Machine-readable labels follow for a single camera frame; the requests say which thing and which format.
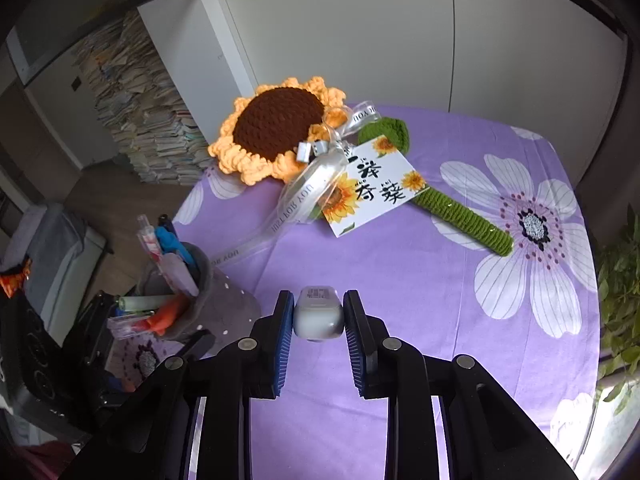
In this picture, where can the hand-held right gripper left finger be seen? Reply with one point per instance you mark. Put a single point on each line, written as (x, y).
(282, 350)

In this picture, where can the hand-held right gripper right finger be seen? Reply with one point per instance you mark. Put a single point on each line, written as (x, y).
(354, 350)

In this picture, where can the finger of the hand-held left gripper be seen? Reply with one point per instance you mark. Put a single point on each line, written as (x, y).
(197, 344)
(97, 320)

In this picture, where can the red pen with clear cap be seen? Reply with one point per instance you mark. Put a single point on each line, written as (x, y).
(125, 325)

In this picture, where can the orange pen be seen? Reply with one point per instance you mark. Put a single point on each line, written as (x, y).
(167, 320)

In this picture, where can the grey dotted felt pen holder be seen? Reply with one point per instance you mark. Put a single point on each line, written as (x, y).
(220, 305)

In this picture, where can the white labelled tube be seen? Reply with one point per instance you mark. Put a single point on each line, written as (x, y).
(317, 317)

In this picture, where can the green highlighter pen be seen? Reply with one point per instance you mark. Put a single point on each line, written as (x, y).
(145, 303)

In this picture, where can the pink strawberry print pen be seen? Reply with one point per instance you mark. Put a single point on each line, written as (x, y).
(148, 240)

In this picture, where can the blue pen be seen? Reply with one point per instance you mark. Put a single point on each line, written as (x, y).
(170, 245)

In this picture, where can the black pen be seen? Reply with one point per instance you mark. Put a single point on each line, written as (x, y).
(164, 221)

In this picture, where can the orange cloth item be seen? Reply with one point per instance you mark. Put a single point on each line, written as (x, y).
(12, 280)

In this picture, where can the purple floral tablecloth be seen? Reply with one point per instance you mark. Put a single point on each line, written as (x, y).
(400, 285)

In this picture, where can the grey upholstered chair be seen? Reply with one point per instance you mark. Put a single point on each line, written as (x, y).
(50, 250)

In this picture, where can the red cloth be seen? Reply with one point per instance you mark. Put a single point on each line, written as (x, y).
(42, 460)

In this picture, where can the clear printed ribbon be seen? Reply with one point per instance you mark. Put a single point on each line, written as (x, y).
(300, 185)

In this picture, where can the white sunflower greeting card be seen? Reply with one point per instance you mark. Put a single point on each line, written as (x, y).
(380, 185)

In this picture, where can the tall pile of paper booklets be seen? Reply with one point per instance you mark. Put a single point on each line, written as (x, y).
(145, 110)

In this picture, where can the crochet sunflower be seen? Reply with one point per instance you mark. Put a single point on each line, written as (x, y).
(275, 120)

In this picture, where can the green climbing plant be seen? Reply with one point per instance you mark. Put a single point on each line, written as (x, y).
(620, 310)

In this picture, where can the dark glass cabinet door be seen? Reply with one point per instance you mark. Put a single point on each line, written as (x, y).
(75, 20)

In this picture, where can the grey pink curtain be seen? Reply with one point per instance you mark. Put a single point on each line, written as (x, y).
(610, 150)

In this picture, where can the wall socket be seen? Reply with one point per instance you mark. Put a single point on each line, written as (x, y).
(76, 84)

